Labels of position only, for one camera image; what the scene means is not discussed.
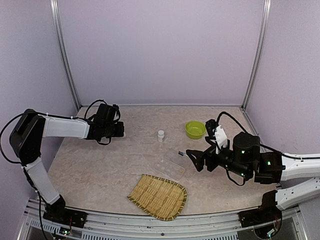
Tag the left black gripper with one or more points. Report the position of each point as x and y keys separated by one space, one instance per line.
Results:
x=120 y=132

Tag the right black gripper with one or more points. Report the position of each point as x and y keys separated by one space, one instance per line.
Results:
x=210 y=155

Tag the clear plastic pill organizer box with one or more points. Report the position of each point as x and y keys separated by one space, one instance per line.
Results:
x=173 y=161

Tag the white capped pill bottle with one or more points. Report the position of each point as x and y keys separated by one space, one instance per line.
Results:
x=160 y=136

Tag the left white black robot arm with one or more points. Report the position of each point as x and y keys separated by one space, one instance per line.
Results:
x=33 y=127

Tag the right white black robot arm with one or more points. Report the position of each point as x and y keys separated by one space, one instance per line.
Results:
x=242 y=157

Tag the green plastic bowl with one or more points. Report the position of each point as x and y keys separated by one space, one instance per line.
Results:
x=195 y=129

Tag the woven bamboo tray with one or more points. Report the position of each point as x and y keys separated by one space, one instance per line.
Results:
x=160 y=198

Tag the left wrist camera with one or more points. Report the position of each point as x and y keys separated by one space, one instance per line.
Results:
x=107 y=114

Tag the right aluminium frame post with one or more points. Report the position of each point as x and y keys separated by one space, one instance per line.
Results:
x=258 y=54

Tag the aluminium frame post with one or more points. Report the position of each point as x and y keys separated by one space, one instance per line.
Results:
x=63 y=53
x=258 y=54

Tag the left aluminium frame post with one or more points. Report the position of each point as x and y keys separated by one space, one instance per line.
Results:
x=63 y=53

